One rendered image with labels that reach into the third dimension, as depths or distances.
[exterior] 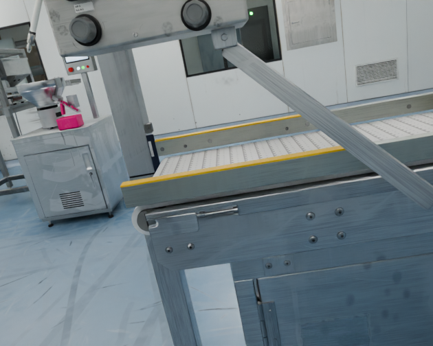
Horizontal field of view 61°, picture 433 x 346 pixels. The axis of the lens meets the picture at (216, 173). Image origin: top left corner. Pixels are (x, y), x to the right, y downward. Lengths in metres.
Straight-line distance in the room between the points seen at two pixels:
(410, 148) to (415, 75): 5.52
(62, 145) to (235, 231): 2.57
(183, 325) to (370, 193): 0.62
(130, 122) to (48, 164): 2.35
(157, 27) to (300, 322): 0.52
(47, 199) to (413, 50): 4.97
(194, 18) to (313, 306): 0.49
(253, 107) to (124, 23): 5.13
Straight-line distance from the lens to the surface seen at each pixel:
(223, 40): 0.48
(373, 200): 0.55
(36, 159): 3.15
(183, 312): 0.97
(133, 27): 0.45
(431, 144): 0.56
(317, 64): 5.61
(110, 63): 0.79
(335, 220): 0.55
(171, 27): 0.44
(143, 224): 0.55
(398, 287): 0.70
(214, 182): 0.50
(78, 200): 3.13
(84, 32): 0.44
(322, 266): 0.63
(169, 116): 5.64
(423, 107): 0.85
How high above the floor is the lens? 1.09
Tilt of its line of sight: 18 degrees down
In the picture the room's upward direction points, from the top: 11 degrees counter-clockwise
